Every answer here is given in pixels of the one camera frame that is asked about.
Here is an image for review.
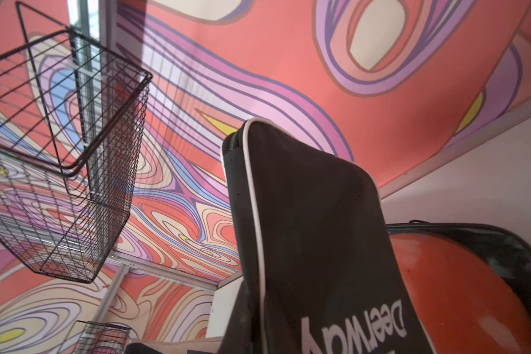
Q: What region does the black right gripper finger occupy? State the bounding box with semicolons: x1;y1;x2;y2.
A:
218;283;255;354

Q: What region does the black white-trimmed ping pong case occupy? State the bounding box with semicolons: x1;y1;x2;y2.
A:
222;118;435;353

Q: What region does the cream canvas tote bag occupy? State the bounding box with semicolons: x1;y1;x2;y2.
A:
124;337;223;354

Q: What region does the black wire basket left wall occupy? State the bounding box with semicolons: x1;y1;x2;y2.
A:
58;320;131;354

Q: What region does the black wire basket back wall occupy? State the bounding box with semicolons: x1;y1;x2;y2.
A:
0;1;153;284

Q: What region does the clear red ping pong case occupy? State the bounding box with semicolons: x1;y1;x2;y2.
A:
387;221;531;353

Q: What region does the black wire basket wall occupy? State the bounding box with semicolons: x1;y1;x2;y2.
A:
58;320;131;354
0;1;153;284

